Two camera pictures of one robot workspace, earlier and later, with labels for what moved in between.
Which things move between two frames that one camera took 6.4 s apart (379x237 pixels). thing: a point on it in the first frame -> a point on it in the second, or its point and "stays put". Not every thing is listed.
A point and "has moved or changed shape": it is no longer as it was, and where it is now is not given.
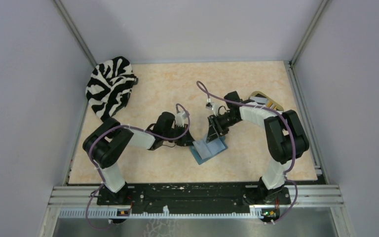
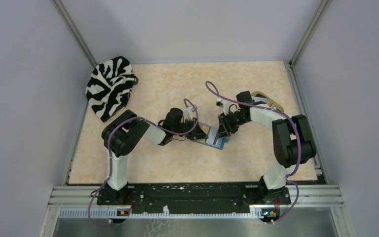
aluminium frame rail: x=82 y=202 stays put
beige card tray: x=256 y=92 stays put
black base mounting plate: x=186 y=196 stays put
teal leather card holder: x=202 y=151 has moved or changed shape
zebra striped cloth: x=109 y=88 stays put
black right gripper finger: x=212 y=134 -> x=222 y=131
